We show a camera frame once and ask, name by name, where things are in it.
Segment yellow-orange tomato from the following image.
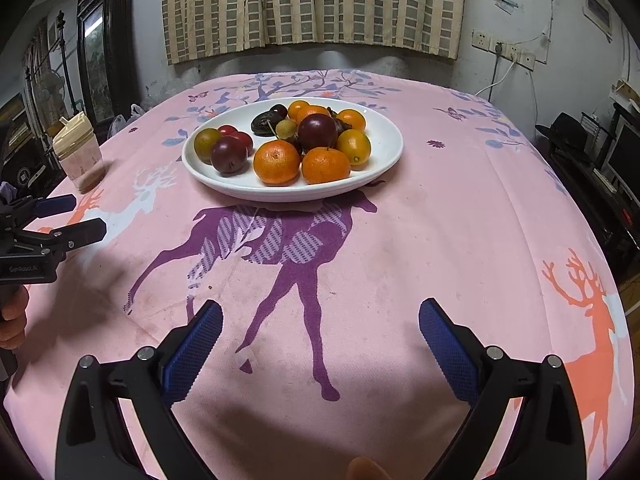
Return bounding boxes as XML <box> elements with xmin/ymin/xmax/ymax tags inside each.
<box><xmin>336</xmin><ymin>129</ymin><xmax>372</xmax><ymax>167</ymax></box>

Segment white standing fan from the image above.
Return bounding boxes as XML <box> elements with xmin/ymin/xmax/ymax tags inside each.
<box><xmin>37</xmin><ymin>72</ymin><xmax>68</xmax><ymax>111</ymax></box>

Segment beige lidded cup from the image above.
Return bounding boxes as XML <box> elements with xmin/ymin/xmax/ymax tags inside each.
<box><xmin>52</xmin><ymin>114</ymin><xmax>106</xmax><ymax>193</ymax></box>

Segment pink deer-print tablecloth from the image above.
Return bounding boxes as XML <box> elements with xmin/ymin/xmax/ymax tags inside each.
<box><xmin>2</xmin><ymin>67</ymin><xmax>631</xmax><ymax>480</ymax></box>

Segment person's right hand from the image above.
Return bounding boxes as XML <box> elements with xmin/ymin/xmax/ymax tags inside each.
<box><xmin>347</xmin><ymin>456</ymin><xmax>393</xmax><ymax>480</ymax></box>

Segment greenish brown tomato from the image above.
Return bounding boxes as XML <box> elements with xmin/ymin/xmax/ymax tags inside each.
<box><xmin>194</xmin><ymin>128</ymin><xmax>222</xmax><ymax>163</ymax></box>

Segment checked beige curtain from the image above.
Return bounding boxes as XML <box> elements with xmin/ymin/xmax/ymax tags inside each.
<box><xmin>160</xmin><ymin>0</ymin><xmax>467</xmax><ymax>66</ymax></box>

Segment white power cable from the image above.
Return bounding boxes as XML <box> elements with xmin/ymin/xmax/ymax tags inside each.
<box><xmin>475</xmin><ymin>52</ymin><xmax>516</xmax><ymax>98</ymax></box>

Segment purple plum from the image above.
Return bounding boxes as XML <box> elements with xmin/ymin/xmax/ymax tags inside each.
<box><xmin>210</xmin><ymin>136</ymin><xmax>248</xmax><ymax>175</ymax></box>
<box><xmin>298</xmin><ymin>113</ymin><xmax>337</xmax><ymax>152</ymax></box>

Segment white oval plate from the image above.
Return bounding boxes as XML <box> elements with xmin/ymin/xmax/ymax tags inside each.
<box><xmin>181</xmin><ymin>97</ymin><xmax>404</xmax><ymax>203</ymax></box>

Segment dark wooden framed cabinet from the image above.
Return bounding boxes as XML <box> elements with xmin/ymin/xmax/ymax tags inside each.
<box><xmin>76</xmin><ymin>0</ymin><xmax>143</xmax><ymax>126</ymax></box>

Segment black hat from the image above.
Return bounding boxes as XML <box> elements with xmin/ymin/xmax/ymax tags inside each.
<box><xmin>535</xmin><ymin>112</ymin><xmax>598</xmax><ymax>161</ymax></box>

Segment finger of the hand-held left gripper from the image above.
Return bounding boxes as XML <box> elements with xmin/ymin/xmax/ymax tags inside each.
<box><xmin>10</xmin><ymin>195</ymin><xmax>77</xmax><ymax>222</ymax></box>
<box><xmin>22</xmin><ymin>218</ymin><xmax>107</xmax><ymax>257</ymax></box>

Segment person's left hand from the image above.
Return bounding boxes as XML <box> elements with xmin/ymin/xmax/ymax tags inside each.
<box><xmin>0</xmin><ymin>285</ymin><xmax>30</xmax><ymax>351</ymax></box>

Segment paper note on wall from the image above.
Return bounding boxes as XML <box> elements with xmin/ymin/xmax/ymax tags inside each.
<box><xmin>482</xmin><ymin>0</ymin><xmax>523</xmax><ymax>15</ymax></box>

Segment computer monitor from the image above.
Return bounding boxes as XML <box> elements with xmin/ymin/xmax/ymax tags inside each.
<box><xmin>600</xmin><ymin>110</ymin><xmax>640</xmax><ymax>191</ymax></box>

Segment white plastic bag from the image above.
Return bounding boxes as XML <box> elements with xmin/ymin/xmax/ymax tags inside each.
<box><xmin>107</xmin><ymin>104</ymin><xmax>143</xmax><ymax>138</ymax></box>

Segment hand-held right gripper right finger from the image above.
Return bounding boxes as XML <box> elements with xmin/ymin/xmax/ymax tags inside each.
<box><xmin>418</xmin><ymin>297</ymin><xmax>587</xmax><ymax>480</ymax></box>

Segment dark plum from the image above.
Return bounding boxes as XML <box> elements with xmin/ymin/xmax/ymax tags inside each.
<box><xmin>250</xmin><ymin>112</ymin><xmax>278</xmax><ymax>137</ymax></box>

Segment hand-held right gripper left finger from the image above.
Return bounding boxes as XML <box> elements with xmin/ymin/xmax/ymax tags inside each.
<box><xmin>55</xmin><ymin>299</ymin><xmax>224</xmax><ymax>480</ymax></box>

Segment framed wall picture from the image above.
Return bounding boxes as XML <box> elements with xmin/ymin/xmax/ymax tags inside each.
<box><xmin>582</xmin><ymin>0</ymin><xmax>613</xmax><ymax>41</ymax></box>

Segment black tripod stand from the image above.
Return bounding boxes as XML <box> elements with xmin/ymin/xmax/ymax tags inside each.
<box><xmin>55</xmin><ymin>10</ymin><xmax>83</xmax><ymax>116</ymax></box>

